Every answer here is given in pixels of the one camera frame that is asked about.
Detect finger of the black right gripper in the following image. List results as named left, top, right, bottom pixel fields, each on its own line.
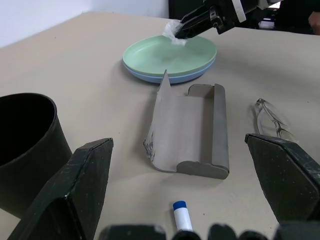
left=174, top=17, right=216, bottom=40
left=179, top=4, right=214, bottom=26

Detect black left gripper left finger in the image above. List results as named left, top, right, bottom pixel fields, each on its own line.
left=7, top=137, right=115, bottom=240

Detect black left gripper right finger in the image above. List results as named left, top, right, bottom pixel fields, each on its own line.
left=244, top=133, right=320, bottom=222

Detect white tissue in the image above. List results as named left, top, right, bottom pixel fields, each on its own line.
left=162, top=19, right=188, bottom=47

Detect black round cup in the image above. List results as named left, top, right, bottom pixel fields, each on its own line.
left=0, top=92, right=73, bottom=220

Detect light green plate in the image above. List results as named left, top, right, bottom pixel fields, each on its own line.
left=122, top=34, right=218, bottom=78

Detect light blue plate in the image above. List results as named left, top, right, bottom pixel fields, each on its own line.
left=122, top=56, right=216, bottom=85

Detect person in dark clothes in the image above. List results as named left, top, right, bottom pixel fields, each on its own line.
left=274, top=0, right=320, bottom=35

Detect grey paper towel holder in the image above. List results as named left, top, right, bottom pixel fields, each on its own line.
left=143, top=69, right=230, bottom=180

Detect white marker with blue cap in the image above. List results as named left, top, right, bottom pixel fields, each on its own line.
left=172, top=200, right=195, bottom=232

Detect clear frame glasses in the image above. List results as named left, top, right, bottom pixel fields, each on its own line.
left=254, top=98, right=300, bottom=144

